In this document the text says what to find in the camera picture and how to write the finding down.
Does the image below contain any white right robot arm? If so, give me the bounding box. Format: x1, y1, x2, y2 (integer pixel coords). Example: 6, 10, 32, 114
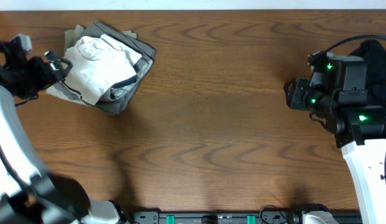
284, 78, 386, 223

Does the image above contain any folded grey garment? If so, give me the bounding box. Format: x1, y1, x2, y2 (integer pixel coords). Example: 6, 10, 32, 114
51, 21, 157, 116

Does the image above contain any folded beige garment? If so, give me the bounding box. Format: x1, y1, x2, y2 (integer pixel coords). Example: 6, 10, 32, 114
45, 24, 138, 102

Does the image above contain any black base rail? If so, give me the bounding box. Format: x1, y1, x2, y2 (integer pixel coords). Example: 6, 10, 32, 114
127, 203, 364, 224

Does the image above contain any black crumpled garment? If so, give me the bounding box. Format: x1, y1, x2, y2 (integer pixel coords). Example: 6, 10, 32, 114
349, 39, 386, 107

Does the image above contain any white t-shirt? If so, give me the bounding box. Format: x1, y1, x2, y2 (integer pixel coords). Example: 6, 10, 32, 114
64, 34, 142, 105

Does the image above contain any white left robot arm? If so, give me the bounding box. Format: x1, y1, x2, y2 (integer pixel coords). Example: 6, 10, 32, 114
0, 50, 127, 223

